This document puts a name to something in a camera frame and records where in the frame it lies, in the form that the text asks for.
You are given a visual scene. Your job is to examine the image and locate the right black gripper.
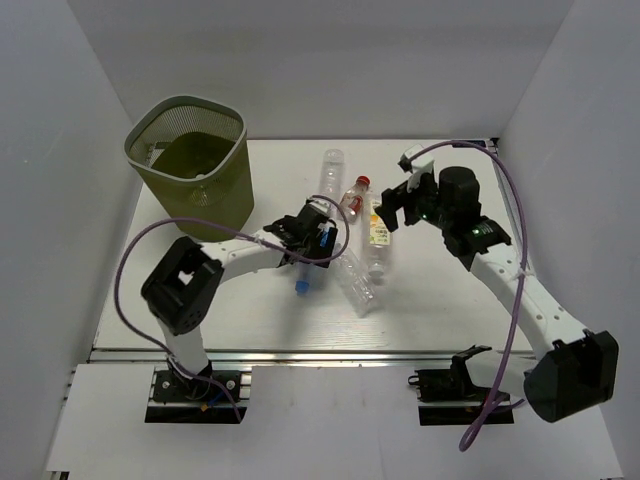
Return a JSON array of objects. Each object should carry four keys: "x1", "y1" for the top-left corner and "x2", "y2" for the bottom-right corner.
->
[{"x1": 375, "y1": 170, "x2": 454, "y2": 233}]

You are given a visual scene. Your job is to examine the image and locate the orange label white cap bottle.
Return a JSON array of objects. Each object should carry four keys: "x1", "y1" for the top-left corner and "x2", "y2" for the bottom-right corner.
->
[{"x1": 361, "y1": 194, "x2": 392, "y2": 284}]

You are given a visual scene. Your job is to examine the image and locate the clear bottle white cap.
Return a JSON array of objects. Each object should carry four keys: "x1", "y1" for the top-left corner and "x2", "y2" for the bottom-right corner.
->
[{"x1": 330, "y1": 248, "x2": 378, "y2": 318}]

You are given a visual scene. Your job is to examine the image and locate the blue label blue cap bottle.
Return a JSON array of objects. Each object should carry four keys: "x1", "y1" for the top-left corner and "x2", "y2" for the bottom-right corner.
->
[{"x1": 295, "y1": 263, "x2": 326, "y2": 296}]

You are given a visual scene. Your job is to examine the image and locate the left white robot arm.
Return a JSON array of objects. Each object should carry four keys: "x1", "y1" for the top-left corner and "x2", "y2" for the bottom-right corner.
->
[{"x1": 141, "y1": 194, "x2": 344, "y2": 399}]

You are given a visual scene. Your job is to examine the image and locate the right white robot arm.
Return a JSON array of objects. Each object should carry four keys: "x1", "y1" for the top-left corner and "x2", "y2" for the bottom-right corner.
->
[{"x1": 375, "y1": 166, "x2": 619, "y2": 423}]

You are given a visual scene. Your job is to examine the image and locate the green mesh waste bin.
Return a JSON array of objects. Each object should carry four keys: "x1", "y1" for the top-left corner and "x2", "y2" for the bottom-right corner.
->
[{"x1": 124, "y1": 95, "x2": 254, "y2": 242}]

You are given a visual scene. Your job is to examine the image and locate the red cap red label bottle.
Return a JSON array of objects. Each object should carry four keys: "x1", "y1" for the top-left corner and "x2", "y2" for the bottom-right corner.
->
[{"x1": 340, "y1": 175, "x2": 370, "y2": 223}]

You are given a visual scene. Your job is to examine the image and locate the clear bottle blue-white cap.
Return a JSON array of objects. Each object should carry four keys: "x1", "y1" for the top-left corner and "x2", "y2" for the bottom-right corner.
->
[{"x1": 318, "y1": 149, "x2": 345, "y2": 202}]

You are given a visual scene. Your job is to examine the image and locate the blue corner label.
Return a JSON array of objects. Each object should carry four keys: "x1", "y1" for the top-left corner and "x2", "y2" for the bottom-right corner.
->
[{"x1": 451, "y1": 139, "x2": 487, "y2": 149}]

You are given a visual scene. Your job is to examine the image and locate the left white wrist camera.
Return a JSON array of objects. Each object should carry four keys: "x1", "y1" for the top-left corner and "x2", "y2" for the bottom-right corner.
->
[{"x1": 307, "y1": 197, "x2": 335, "y2": 236}]

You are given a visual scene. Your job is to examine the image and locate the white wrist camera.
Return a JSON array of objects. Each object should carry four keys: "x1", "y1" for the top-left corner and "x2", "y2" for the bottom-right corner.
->
[
  {"x1": 307, "y1": 197, "x2": 335, "y2": 236},
  {"x1": 398, "y1": 144, "x2": 435, "y2": 193}
]

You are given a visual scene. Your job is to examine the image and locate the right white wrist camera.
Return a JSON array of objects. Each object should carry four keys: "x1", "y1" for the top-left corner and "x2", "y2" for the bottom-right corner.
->
[{"x1": 398, "y1": 144, "x2": 435, "y2": 193}]

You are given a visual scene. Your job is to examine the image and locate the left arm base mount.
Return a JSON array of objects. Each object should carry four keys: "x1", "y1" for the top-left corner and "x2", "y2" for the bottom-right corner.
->
[{"x1": 145, "y1": 368, "x2": 251, "y2": 425}]

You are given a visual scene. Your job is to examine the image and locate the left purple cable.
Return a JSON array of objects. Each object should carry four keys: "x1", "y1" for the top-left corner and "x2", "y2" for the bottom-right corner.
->
[{"x1": 113, "y1": 195, "x2": 352, "y2": 421}]

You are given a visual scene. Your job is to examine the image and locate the aluminium table edge rail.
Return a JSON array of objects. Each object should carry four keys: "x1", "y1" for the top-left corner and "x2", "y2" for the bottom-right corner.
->
[{"x1": 86, "y1": 347, "x2": 459, "y2": 365}]

